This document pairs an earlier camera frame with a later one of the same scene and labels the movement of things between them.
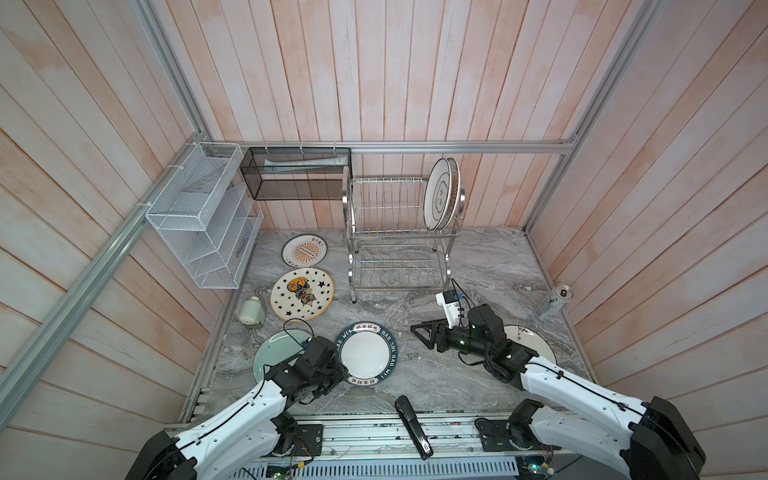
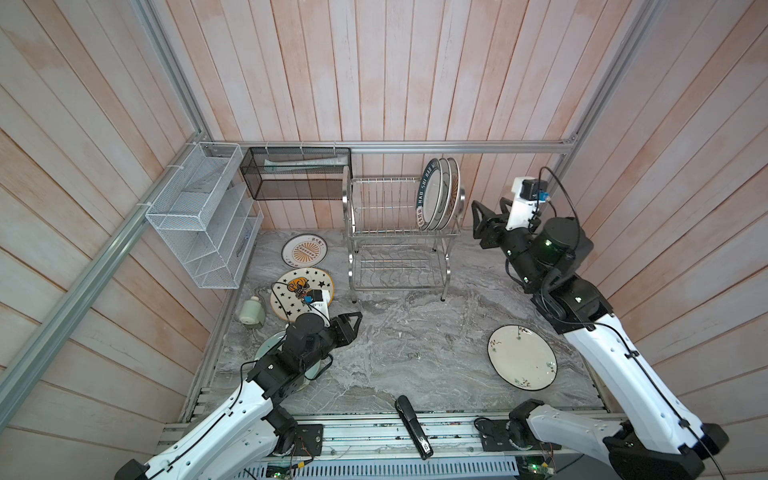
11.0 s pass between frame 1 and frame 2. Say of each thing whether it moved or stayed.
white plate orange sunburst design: stayed
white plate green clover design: stayed
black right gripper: moved
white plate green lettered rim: moved
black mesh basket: stayed
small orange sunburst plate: stayed
